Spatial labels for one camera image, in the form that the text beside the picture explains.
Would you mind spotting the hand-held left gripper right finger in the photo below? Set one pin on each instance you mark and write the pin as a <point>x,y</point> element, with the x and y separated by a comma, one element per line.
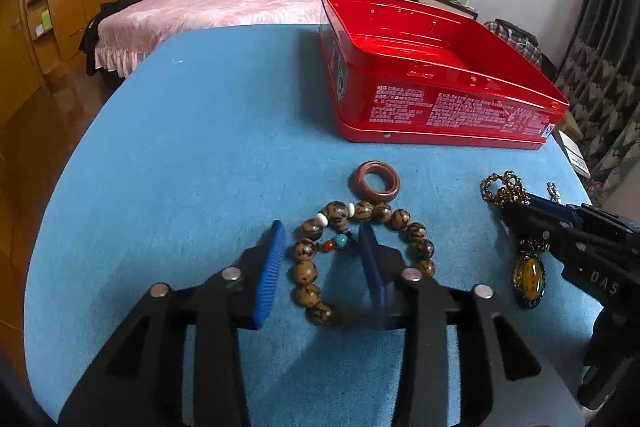
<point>372,259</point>

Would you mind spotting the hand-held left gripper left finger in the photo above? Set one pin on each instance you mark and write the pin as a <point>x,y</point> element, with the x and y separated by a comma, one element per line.
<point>270,269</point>

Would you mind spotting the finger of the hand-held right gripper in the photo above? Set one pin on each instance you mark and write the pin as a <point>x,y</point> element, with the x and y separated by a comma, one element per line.
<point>535,227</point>
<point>555,209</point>

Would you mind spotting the red metal tin box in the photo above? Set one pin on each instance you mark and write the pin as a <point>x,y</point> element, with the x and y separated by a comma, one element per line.
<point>425,72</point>

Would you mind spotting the white printed box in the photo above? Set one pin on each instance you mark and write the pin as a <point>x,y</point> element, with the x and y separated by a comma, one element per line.
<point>575,153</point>

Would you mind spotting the dark patterned curtain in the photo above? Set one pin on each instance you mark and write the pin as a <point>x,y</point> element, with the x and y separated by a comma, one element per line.
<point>607,72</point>

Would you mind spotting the blue felt table cover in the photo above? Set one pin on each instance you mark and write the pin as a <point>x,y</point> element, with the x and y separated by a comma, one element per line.
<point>200,132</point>

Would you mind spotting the plaid bag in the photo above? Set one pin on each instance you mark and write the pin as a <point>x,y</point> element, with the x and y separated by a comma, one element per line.
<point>515,39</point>

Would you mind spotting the dark nightstand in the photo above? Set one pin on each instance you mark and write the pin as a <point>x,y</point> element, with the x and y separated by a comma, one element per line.
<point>447,4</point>

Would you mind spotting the bed with pink bedspread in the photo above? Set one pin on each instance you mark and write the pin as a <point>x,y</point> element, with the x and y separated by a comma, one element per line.
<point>225,2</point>

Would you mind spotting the black jacket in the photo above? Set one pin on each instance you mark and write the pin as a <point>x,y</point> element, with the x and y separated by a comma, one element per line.
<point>125,4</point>

